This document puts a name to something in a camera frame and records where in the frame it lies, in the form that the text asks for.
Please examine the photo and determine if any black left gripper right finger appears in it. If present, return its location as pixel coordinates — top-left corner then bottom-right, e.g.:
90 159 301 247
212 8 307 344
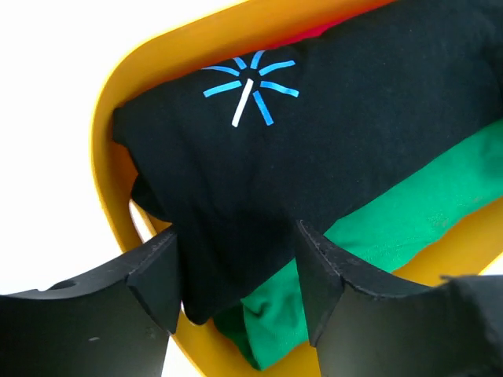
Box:
295 221 502 376

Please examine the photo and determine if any green rolled t-shirt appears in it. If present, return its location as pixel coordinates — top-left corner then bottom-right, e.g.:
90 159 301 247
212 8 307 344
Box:
213 121 502 371

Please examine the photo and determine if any black t-shirt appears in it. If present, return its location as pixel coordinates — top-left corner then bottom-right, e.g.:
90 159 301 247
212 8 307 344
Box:
112 1 502 324

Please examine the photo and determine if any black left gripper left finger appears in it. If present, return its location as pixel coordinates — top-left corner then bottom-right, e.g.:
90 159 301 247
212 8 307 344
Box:
1 229 182 376

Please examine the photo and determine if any red rolled t-shirt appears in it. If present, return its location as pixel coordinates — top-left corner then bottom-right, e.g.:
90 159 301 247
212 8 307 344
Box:
277 20 343 46

